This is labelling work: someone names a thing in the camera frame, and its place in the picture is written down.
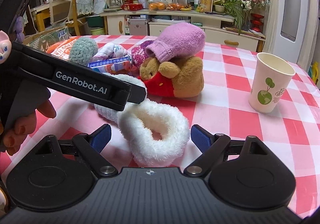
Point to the bag of oranges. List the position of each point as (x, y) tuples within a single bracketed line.
[(156, 6)]

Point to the red white checkered tablecloth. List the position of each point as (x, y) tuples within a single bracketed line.
[(291, 130)]

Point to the light blue fluffy slipper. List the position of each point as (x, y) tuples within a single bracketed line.
[(128, 91)]

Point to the white paper cup green print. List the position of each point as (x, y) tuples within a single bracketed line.
[(271, 79)]

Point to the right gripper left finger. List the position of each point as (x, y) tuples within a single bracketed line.
[(89, 147)]

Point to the floral white cloth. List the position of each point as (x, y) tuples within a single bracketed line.
[(109, 51)]

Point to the person's left hand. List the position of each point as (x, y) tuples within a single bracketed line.
[(14, 137)]

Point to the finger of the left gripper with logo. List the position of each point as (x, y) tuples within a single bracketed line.
[(61, 75)]

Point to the red lantern ornament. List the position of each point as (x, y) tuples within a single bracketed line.
[(256, 22)]

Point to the white standing air conditioner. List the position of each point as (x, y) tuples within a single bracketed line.
[(291, 30)]

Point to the orange white snack bag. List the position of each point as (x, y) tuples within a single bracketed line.
[(62, 49)]

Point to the purple knit sock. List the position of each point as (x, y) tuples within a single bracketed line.
[(138, 53)]

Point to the white fluffy slipper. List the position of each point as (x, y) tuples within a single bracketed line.
[(157, 133)]

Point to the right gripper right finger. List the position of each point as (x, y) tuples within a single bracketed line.
[(213, 148)]

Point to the pink knit hat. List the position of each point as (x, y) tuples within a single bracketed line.
[(179, 40)]

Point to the framed picture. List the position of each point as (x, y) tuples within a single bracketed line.
[(206, 5)]

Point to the green waste bin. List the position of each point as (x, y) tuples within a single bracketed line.
[(97, 31)]

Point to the grey-green crocheted item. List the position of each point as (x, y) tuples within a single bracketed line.
[(83, 50)]

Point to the potted plant with flowers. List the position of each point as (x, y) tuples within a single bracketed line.
[(240, 10)]

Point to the brown teddy bear red shirt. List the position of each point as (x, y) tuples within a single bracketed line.
[(179, 77)]

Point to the grey storage box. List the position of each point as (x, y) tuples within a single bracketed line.
[(139, 27)]

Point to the wooden chair with lace cover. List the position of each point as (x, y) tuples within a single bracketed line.
[(70, 12)]

